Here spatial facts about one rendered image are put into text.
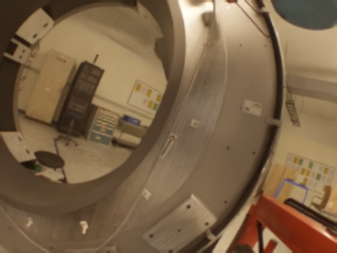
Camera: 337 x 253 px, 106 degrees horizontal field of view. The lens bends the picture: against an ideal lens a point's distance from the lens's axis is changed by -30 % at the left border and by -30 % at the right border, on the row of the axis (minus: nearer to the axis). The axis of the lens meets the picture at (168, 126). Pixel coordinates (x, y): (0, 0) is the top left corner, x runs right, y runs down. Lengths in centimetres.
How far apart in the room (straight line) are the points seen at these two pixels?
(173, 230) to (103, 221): 18
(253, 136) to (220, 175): 13
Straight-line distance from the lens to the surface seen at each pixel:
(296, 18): 25
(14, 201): 57
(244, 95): 46
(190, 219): 45
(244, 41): 51
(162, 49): 78
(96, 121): 507
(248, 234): 111
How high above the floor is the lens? 111
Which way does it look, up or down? 1 degrees up
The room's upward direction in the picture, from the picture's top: 22 degrees clockwise
